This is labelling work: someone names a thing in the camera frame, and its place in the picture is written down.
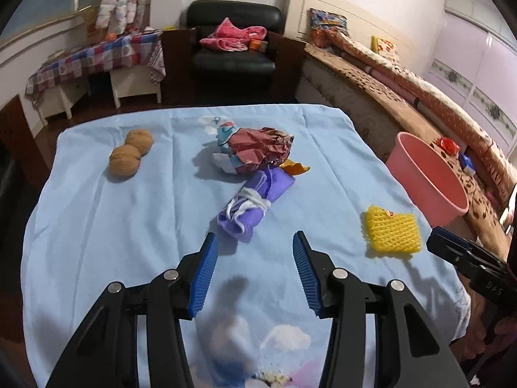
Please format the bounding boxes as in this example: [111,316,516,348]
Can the purple plastic bag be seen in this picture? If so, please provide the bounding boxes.
[216,167,295,243]

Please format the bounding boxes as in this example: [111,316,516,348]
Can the black leather armchair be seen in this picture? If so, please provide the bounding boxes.
[186,0,283,74]

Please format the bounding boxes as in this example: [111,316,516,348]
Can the red snack bag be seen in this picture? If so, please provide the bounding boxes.
[435,137,461,157]

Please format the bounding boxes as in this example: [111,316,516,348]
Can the orange plastic wrapper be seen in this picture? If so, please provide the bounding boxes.
[280,158,310,176]

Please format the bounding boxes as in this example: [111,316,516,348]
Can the red foil wrapper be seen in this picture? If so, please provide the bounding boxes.
[212,121,294,174]

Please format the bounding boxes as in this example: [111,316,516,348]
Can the colourful patterned pillow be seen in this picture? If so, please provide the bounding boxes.
[309,8,350,48]

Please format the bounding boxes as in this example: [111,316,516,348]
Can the blue tissue pack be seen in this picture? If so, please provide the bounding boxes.
[458,152,476,177]

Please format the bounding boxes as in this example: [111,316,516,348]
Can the yellow floral pillow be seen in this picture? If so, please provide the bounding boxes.
[371,35,400,64]

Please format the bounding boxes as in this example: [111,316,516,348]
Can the white bed headboard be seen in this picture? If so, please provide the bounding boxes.
[284,0,413,55]

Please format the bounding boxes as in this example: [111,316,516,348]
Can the red dotted quilt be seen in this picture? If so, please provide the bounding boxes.
[325,30,516,200]

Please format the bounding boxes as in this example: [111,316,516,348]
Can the light blue tablecloth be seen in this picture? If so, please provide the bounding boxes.
[21,104,461,387]

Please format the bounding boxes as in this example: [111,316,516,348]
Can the pink plastic trash bucket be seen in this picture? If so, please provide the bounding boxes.
[385,131,470,227]

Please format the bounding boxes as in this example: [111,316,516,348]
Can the right hand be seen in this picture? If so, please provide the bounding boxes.
[449,275,516,362]

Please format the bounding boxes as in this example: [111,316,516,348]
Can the hanging pink puffer jacket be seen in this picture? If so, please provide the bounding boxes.
[96,0,147,35]

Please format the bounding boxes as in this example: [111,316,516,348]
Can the lilac wardrobe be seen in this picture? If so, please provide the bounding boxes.
[424,0,516,156]

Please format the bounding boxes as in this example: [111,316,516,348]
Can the yellow foam fruit net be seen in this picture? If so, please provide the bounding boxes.
[361,205,422,258]

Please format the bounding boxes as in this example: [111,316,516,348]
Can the pink clothes on armchair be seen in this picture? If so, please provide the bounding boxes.
[200,17,267,53]

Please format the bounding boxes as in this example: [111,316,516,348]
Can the bed with brown blanket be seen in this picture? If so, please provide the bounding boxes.
[296,44,510,260]

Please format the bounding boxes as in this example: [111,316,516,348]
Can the checkered cloth side table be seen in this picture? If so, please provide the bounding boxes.
[25,29,166,110]

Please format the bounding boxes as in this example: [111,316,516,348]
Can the orange box on armchair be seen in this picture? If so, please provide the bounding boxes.
[248,39,268,53]

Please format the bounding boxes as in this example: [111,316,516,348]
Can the walnut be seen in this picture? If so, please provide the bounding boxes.
[124,129,154,156]
[108,145,141,178]

